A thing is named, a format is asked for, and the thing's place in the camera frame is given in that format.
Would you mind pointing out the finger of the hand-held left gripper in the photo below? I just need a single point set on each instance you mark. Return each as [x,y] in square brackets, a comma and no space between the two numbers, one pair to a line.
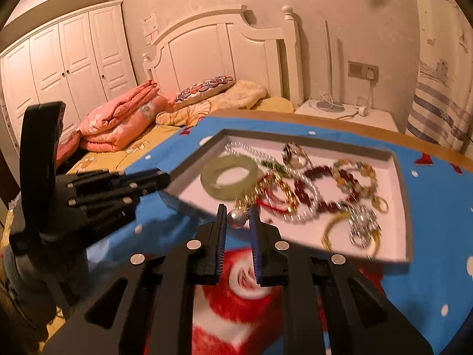
[111,212]
[122,181]

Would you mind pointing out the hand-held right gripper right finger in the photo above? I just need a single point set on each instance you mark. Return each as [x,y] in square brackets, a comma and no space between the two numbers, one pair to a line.
[255,244]

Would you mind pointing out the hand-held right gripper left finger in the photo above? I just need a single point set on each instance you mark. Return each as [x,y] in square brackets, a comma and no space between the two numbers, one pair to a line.
[218,244]

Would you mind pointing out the pearl earring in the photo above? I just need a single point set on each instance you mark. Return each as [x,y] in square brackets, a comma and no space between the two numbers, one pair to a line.
[235,218]

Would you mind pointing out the gold pearl pin brooch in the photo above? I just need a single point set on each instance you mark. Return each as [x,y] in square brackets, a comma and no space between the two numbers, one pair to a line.
[244,201]

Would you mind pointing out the gold bangle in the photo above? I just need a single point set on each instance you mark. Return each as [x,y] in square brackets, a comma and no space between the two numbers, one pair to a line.
[327,229]

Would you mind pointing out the silver rhinestone brooch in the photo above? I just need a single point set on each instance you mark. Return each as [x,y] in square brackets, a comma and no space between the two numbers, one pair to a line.
[362,225]

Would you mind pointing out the grey cardboard tray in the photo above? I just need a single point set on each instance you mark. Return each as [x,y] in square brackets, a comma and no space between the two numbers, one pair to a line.
[395,229]

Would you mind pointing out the person's left hand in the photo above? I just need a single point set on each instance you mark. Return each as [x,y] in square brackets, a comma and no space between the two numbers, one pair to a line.
[22,288]

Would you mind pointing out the yellow bedsheet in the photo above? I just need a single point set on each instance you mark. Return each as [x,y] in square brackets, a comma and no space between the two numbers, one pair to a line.
[111,159]

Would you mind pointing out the pink folded quilt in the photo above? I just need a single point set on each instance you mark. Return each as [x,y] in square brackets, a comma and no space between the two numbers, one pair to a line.
[118,118]

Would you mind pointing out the green jade bangle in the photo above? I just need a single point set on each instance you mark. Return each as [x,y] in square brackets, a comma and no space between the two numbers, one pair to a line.
[207,179]

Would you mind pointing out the white wardrobe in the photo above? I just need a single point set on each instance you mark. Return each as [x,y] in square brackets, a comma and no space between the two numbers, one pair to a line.
[74,63]

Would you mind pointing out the embroidered pillow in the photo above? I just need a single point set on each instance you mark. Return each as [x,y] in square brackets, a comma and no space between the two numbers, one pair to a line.
[199,90]

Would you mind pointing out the white bed headboard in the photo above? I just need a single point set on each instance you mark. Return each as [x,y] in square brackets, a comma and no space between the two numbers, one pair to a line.
[199,51]

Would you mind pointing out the white nightstand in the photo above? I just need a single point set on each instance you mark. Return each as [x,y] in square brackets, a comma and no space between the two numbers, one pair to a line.
[369,120]

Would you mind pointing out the blue cartoon printed blanket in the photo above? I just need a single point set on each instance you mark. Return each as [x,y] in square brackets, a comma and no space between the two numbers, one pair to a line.
[436,247]

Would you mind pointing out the white desk lamp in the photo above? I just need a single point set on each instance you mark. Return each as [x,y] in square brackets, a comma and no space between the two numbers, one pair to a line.
[327,63]

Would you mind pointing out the printed curtain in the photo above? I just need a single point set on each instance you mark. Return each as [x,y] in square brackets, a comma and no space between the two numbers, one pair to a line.
[439,81]

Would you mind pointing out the white wall panel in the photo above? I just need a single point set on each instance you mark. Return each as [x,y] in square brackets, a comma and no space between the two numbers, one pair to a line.
[149,26]

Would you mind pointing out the wall socket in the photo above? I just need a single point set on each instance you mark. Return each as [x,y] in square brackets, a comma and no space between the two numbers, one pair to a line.
[356,69]

